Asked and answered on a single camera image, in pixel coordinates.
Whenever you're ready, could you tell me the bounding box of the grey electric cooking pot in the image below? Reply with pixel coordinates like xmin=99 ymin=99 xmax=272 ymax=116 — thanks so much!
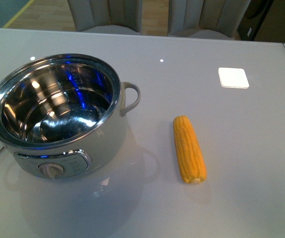
xmin=0 ymin=54 xmax=140 ymax=179

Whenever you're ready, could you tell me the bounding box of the yellow corn cob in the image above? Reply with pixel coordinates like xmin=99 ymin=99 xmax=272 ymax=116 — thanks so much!
xmin=173 ymin=115 xmax=207 ymax=184

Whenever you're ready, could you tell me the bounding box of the black appliance at right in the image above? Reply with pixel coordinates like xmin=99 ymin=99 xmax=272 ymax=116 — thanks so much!
xmin=238 ymin=0 xmax=273 ymax=41

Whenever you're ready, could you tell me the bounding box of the beige chair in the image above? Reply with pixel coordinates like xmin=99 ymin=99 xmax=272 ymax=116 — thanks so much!
xmin=68 ymin=0 xmax=142 ymax=35
xmin=168 ymin=0 xmax=250 ymax=40

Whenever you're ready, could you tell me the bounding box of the beige chair on left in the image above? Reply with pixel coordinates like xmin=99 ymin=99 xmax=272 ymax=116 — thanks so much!
xmin=68 ymin=0 xmax=142 ymax=35

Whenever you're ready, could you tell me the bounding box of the beige chair on right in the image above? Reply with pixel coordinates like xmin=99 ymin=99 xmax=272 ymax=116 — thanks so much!
xmin=168 ymin=0 xmax=250 ymax=40

